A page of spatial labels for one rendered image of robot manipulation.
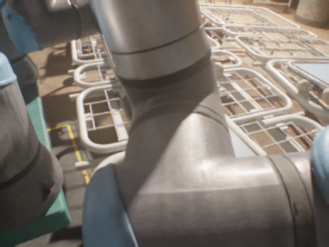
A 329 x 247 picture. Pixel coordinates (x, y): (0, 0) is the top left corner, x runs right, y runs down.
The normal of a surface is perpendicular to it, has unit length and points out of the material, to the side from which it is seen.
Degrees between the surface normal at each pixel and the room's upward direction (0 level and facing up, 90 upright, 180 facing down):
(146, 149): 32
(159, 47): 88
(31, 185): 70
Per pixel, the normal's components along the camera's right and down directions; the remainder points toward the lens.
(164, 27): 0.25, 0.56
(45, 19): 0.65, 0.13
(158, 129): -0.33, -0.73
